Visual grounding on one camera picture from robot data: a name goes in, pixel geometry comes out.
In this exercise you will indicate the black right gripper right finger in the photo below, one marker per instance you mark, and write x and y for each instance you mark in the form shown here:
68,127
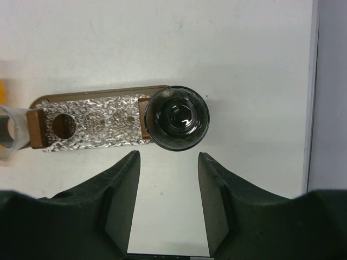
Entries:
243,221

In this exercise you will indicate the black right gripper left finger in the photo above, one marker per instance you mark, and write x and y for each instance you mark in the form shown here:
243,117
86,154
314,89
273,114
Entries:
89,221

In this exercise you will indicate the clear glass cup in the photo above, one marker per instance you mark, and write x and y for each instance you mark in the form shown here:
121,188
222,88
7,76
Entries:
14,130
176,118

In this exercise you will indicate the dark wooden oval tray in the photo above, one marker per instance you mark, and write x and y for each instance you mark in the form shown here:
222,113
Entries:
95,94

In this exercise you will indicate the yellow bin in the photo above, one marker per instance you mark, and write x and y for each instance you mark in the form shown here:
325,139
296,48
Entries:
2,94

